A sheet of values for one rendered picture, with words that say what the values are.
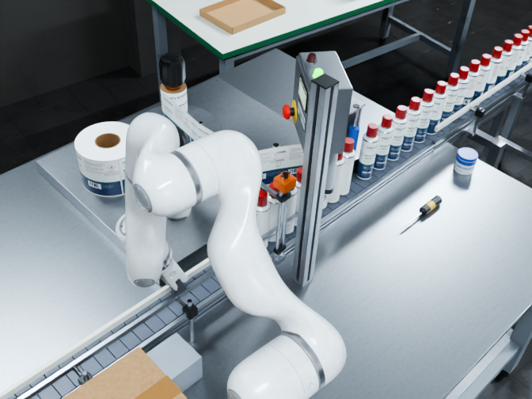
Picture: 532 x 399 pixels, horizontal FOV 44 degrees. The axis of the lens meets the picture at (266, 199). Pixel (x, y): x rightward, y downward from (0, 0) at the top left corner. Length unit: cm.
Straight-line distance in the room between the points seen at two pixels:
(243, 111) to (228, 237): 138
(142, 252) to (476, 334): 96
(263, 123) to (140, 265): 109
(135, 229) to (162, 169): 35
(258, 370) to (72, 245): 104
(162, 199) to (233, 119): 137
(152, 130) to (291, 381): 49
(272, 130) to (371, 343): 91
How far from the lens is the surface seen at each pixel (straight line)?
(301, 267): 184
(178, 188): 106
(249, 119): 240
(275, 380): 113
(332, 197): 205
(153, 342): 173
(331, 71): 156
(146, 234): 140
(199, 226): 198
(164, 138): 116
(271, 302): 113
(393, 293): 192
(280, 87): 268
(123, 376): 138
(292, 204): 187
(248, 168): 111
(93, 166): 204
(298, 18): 327
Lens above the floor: 227
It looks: 42 degrees down
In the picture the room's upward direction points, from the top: 3 degrees clockwise
